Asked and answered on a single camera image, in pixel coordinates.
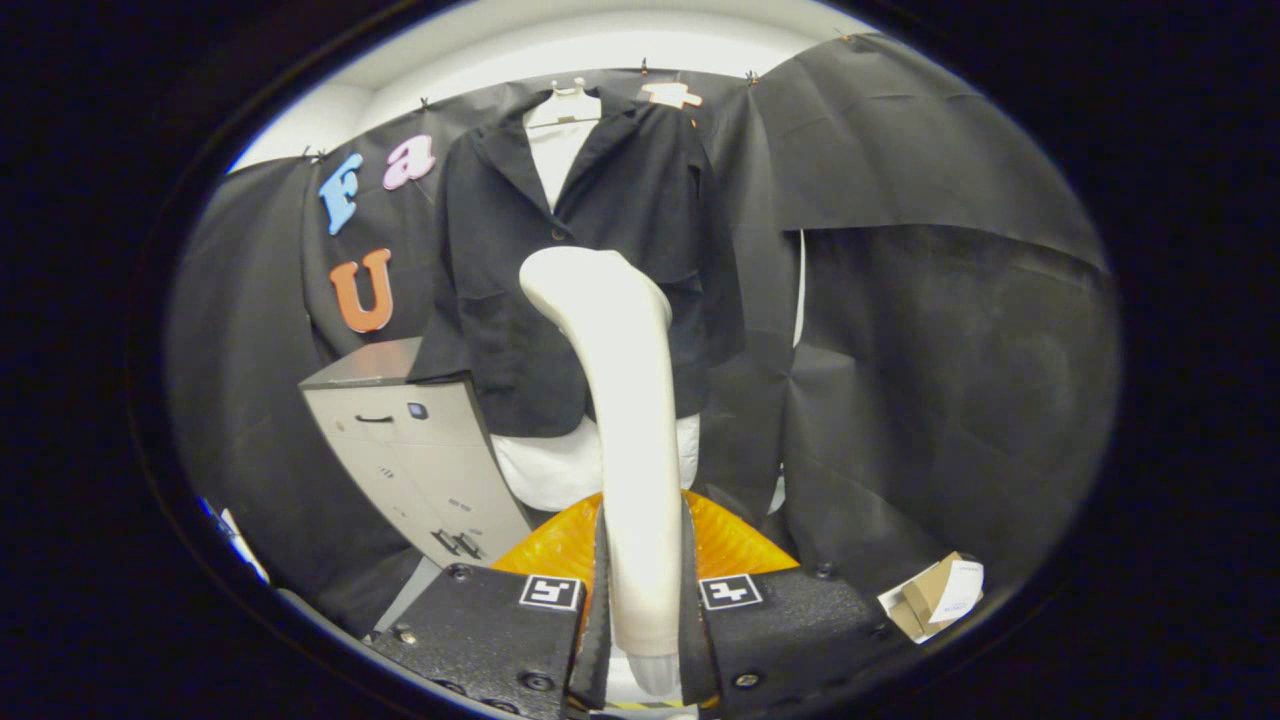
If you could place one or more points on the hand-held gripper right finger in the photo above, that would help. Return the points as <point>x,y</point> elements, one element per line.
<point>695,650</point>

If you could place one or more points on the cardboard box with white label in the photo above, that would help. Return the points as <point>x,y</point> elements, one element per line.
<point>930,590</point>

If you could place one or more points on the white plastic hanger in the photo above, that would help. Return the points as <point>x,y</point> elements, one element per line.
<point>565,110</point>

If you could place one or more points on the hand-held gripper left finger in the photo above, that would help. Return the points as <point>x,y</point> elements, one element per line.
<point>595,650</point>

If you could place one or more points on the white cloth mannequin torso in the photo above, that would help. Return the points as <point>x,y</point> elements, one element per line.
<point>545,470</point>

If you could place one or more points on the white and blue object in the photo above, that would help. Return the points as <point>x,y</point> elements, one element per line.
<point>245,545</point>

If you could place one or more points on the grey metal cabinet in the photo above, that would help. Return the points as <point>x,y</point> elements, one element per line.
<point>420,470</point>

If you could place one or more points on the black suit jacket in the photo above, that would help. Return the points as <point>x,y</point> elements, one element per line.
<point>500,280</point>

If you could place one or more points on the black backdrop cloth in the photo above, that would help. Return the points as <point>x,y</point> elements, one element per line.
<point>950,350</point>

